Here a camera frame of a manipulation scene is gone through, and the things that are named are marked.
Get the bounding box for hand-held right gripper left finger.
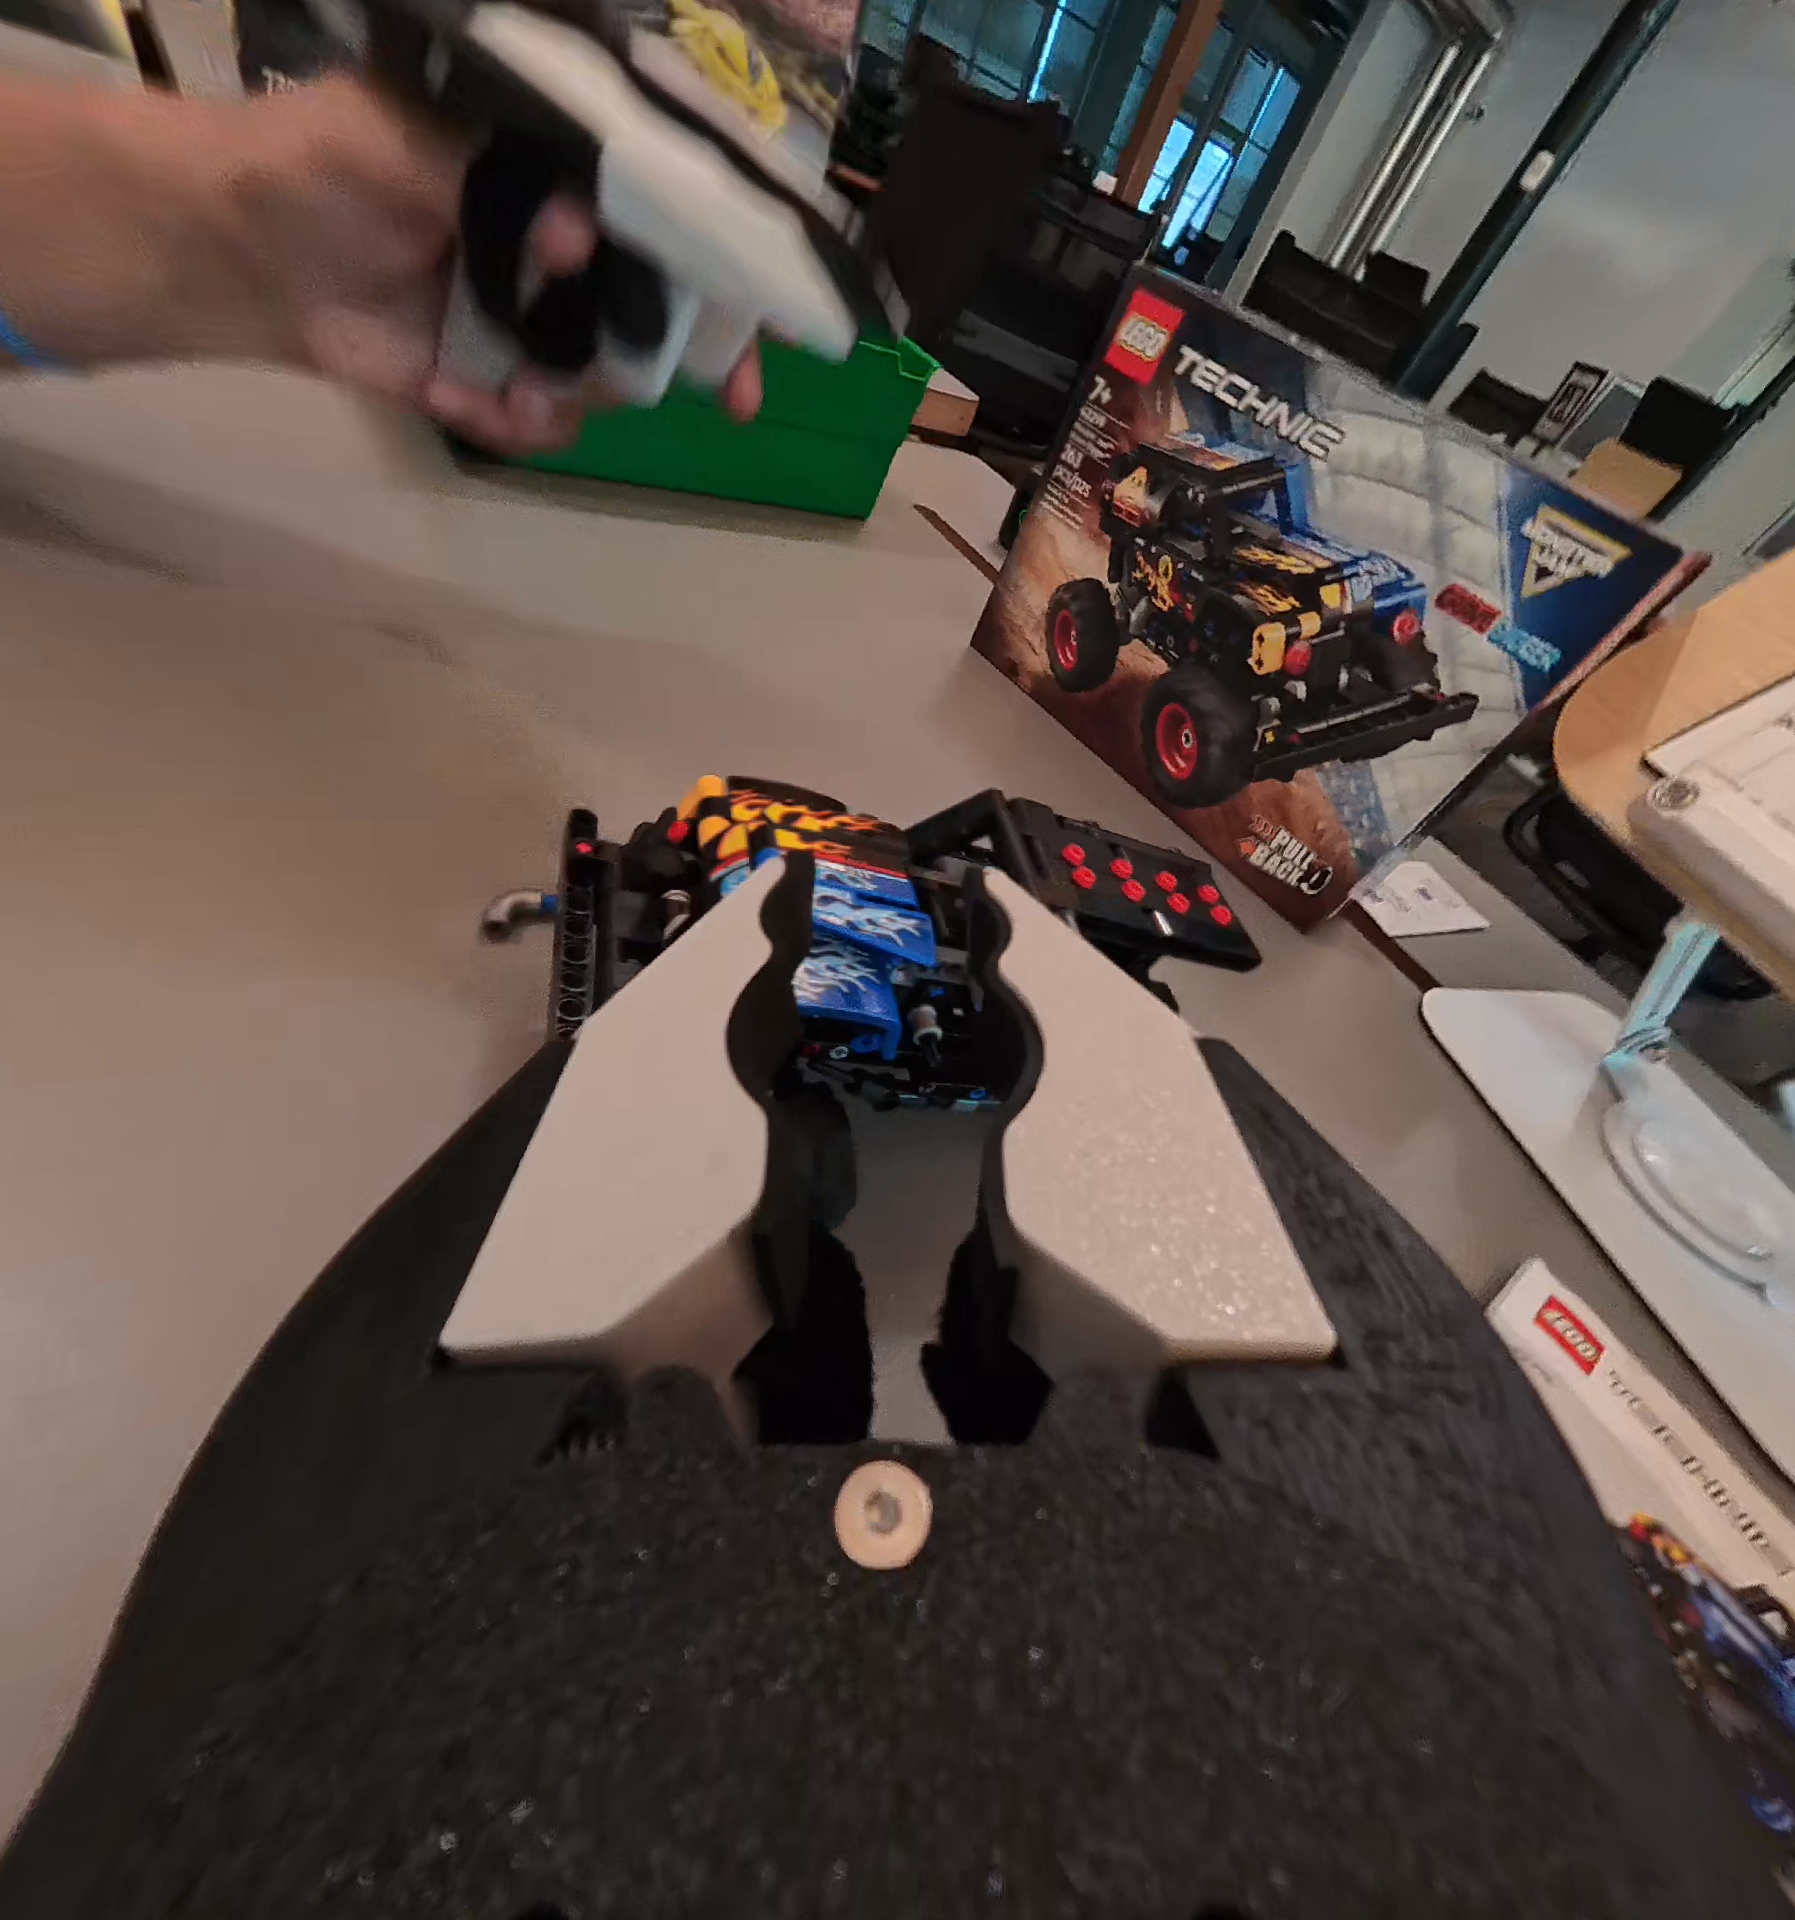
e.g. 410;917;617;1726
439;852;821;1381

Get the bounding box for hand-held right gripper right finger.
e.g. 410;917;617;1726
977;871;1344;1406

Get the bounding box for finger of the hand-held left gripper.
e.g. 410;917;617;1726
631;24;859;292
465;0;864;366

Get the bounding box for toy brick truck model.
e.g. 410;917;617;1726
544;774;1265;1117

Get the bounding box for person's left forearm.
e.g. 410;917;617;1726
0;61;238;376

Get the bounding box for yellow car set box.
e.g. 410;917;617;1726
655;0;797;134

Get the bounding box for monster truck set box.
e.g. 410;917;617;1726
969;267;1711;935

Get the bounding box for person's left hand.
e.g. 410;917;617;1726
218;75;766;456

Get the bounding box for black chair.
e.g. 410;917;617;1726
879;38;1158;444
1242;229;1440;395

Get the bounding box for green plastic bin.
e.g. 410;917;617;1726
446;322;941;521

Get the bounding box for white paper sheet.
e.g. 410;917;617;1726
1354;859;1494;941

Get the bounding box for large glass window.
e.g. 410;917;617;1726
1039;0;1297;226

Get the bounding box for instruction booklet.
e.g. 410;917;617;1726
1485;1257;1795;1868

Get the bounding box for light wooden board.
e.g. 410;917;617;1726
1554;510;1795;902

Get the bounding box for dark steel column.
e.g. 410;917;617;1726
1399;0;1688;395

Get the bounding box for printed paper on stand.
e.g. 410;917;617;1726
1647;645;1795;825

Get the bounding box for small framed sign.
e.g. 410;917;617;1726
1530;360;1613;450

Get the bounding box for wooden post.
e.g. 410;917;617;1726
1114;0;1233;204

